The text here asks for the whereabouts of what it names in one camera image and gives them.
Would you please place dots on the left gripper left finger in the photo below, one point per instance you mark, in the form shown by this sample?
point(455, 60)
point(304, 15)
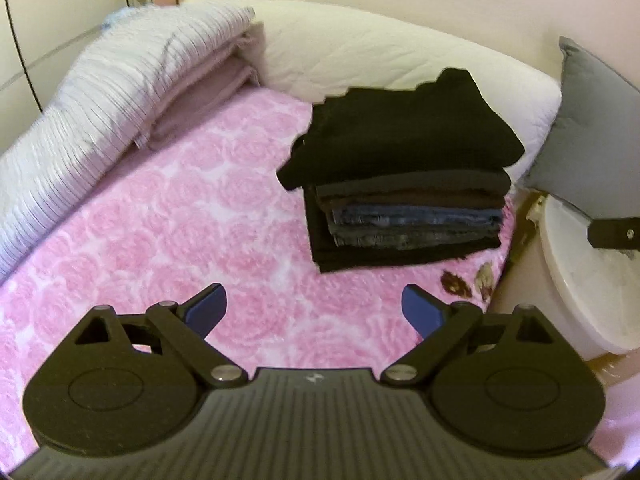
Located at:
point(183, 329)

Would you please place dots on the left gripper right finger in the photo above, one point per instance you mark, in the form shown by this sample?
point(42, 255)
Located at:
point(444, 329)

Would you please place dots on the black garment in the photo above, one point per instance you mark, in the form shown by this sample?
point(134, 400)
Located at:
point(440, 125)

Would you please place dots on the stack of folded dark clothes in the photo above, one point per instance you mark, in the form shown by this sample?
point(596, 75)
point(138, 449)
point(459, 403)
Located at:
point(405, 219)

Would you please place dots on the grey cushion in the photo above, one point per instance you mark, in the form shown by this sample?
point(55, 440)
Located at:
point(590, 158)

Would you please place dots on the pink floral bed blanket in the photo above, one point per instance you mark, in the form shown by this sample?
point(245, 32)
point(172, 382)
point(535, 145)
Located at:
point(205, 209)

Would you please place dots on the folded light striped quilt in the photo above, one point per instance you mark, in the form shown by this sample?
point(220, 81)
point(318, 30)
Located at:
point(108, 102)

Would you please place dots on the white pillow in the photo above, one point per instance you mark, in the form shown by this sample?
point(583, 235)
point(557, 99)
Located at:
point(312, 50)

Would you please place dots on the white wardrobe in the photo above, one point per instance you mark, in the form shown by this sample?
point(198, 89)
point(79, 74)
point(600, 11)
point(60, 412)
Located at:
point(39, 41)

